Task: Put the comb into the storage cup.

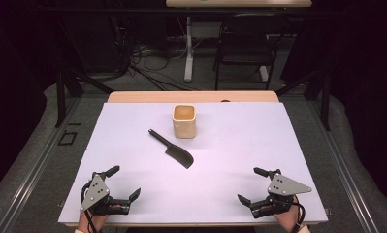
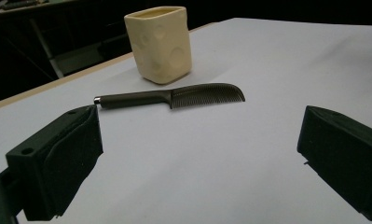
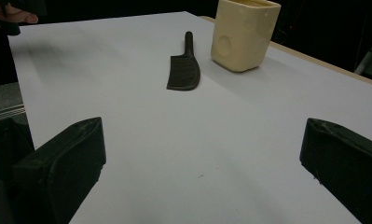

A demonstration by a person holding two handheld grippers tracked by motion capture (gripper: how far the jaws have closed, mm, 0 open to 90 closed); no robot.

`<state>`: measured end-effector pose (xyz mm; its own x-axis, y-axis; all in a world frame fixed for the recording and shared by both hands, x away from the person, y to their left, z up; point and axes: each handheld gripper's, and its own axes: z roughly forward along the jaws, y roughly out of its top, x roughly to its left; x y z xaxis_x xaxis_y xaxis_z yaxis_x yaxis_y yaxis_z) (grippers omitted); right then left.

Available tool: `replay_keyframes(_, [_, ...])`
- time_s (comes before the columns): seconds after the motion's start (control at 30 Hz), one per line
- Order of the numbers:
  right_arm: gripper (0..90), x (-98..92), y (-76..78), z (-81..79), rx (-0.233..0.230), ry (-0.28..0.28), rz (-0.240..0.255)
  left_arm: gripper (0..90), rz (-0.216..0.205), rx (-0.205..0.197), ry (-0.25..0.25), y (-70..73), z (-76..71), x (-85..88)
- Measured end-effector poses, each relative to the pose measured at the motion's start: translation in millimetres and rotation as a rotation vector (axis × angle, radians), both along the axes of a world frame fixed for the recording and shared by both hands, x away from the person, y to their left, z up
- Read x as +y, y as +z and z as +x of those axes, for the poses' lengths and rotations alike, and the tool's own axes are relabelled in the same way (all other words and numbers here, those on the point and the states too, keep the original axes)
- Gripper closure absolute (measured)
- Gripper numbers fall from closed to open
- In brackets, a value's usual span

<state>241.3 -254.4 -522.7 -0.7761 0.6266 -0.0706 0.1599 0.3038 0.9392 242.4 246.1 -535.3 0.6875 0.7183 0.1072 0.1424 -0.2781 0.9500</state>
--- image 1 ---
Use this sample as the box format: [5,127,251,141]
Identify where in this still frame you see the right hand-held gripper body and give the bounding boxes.
[250,168,313,219]

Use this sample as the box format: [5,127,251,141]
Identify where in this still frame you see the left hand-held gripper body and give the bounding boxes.
[80,171,131,216]

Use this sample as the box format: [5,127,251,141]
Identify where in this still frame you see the black toy cleaver knife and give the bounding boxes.
[147,128,195,170]

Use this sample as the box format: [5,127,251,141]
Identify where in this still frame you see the square wooden cup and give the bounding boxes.
[172,104,197,140]

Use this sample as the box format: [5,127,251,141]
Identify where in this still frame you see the person's right hand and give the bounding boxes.
[273,197,302,233]

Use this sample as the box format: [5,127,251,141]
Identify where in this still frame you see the person's left hand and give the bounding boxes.
[77,211,110,233]

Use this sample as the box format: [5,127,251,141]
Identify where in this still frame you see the white table mat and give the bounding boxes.
[57,101,329,224]

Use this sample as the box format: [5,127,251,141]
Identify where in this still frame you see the black metal stand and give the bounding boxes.
[274,68,332,132]
[53,68,115,129]

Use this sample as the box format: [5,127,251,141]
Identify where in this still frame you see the light wooden table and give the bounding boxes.
[64,90,322,228]

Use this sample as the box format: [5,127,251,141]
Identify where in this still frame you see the black folding chair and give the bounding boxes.
[212,13,291,92]

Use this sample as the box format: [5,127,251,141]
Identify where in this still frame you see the wooden desk with white legs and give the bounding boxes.
[165,0,313,83]

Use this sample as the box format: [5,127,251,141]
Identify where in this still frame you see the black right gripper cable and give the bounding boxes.
[291,194,307,233]

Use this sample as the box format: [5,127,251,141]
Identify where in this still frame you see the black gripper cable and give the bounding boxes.
[81,183,100,233]
[291,194,307,233]

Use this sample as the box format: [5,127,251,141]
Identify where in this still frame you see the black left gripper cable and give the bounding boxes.
[81,183,100,233]

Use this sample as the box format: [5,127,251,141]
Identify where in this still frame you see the metal floor rail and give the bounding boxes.
[306,99,381,233]
[0,96,82,233]

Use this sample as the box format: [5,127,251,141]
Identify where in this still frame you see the bundle of floor cables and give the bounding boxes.
[128,40,190,92]

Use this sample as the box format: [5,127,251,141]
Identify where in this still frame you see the black metal frame bar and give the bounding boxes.
[35,6,344,16]

